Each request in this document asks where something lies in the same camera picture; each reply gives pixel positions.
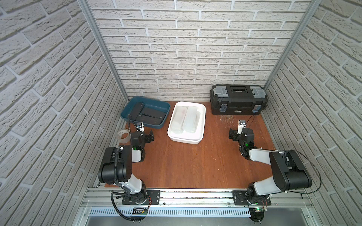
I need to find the black pencil case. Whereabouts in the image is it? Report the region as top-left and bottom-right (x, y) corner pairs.
(129, 102), (144, 121)
(141, 107), (166, 120)
(136, 115), (162, 125)

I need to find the ribbed translucent pencil case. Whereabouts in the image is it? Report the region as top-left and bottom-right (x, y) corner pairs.
(183, 106), (198, 133)

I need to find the teal storage bin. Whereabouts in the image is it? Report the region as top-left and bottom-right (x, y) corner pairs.
(121, 97), (171, 129)

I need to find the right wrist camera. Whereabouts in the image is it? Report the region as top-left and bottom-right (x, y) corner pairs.
(237, 120), (246, 134)

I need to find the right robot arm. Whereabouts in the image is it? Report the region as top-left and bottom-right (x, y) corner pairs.
(229, 128), (313, 205)

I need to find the black plastic toolbox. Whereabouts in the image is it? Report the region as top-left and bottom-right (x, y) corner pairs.
(210, 84), (268, 115)

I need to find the black pencil case front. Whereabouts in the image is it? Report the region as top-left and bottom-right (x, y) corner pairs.
(129, 102), (144, 121)

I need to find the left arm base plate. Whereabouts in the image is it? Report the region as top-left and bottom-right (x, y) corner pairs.
(122, 189), (161, 205)

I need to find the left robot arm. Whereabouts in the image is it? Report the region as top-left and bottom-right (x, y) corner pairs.
(98, 115), (154, 204)

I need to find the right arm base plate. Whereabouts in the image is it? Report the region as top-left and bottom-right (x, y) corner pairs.
(232, 190), (271, 206)

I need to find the clear tape roll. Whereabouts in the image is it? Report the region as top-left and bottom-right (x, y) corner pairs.
(117, 129), (130, 144)

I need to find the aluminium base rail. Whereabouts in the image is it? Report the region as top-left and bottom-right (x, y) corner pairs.
(81, 187), (314, 209)

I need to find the white storage bin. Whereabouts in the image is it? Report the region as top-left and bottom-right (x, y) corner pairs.
(167, 102), (206, 144)

